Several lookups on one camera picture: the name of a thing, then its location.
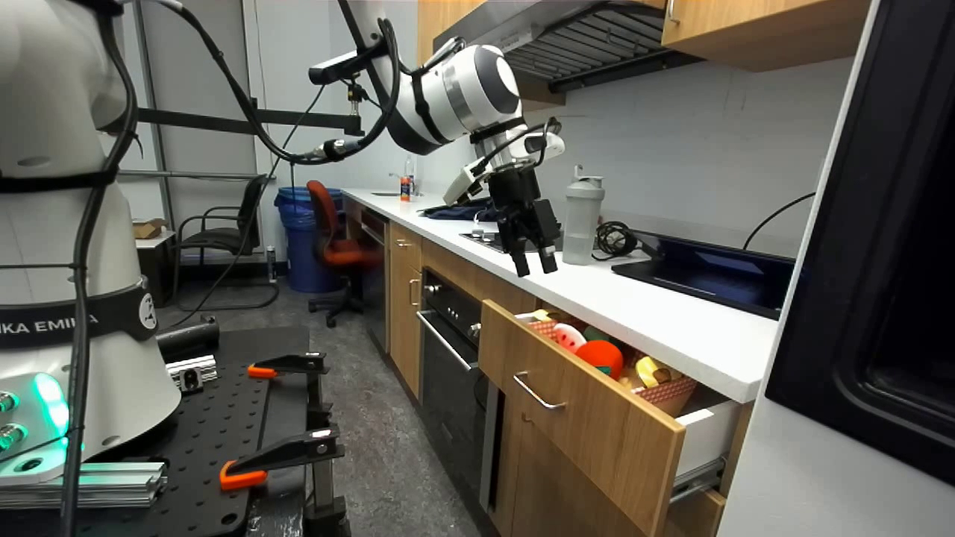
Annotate grey shaker bottle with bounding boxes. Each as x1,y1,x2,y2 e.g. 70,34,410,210
561,165,610,265

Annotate small white device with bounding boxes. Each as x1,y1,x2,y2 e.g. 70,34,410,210
163,353,221,398

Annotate yellow plush toy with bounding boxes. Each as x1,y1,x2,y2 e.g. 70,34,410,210
633,356,671,392

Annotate wooden base cabinets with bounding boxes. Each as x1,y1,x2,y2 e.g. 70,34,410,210
382,222,756,537

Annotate black stereo camera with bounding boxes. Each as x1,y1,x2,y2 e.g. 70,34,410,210
309,44,382,91

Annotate black power cable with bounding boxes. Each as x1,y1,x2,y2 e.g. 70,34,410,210
740,191,819,255

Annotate wooden front white drawer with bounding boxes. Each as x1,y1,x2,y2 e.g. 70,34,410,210
479,296,746,537

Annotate black oven with steel handle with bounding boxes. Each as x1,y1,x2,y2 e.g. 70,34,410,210
415,265,495,516

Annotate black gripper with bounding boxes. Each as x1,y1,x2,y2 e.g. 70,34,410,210
486,162,565,280

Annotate dark blue cloth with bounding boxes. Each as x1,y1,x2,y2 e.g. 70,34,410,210
421,198,503,223

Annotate orange handled black clamp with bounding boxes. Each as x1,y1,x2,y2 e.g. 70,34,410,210
246,349,334,435
219,426,349,537

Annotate black perforated mounting table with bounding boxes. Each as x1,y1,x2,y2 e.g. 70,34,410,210
0,322,352,537

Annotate black metal chair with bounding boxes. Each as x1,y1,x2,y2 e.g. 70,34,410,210
178,173,285,313

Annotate steel range hood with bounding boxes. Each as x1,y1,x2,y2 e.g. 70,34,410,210
431,0,698,98

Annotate wooden upper cabinet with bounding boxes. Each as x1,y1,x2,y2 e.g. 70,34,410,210
415,0,491,67
661,0,876,74

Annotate metal drawer handle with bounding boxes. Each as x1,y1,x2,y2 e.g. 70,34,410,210
512,367,570,414

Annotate aluminium extrusion bar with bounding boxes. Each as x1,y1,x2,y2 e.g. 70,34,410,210
0,456,172,514

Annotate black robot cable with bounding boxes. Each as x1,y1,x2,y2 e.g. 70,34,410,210
58,0,403,537

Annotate grey metal pole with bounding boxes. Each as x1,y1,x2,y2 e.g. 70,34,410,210
134,0,179,234

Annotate orange patterned basket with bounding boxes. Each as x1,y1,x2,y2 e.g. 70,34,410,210
521,307,703,417

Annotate red office chair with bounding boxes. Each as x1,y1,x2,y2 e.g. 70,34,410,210
306,176,385,331

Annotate glossy black wall oven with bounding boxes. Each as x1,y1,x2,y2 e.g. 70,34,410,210
764,0,955,489

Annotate small black device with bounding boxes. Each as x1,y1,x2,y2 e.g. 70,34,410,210
157,320,221,364

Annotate black camera boom stand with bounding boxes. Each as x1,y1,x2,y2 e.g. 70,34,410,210
128,74,367,138

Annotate flat grey tray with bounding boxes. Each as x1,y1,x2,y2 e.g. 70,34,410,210
458,223,515,250

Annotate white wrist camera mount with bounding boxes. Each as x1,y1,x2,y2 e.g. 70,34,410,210
442,116,567,210

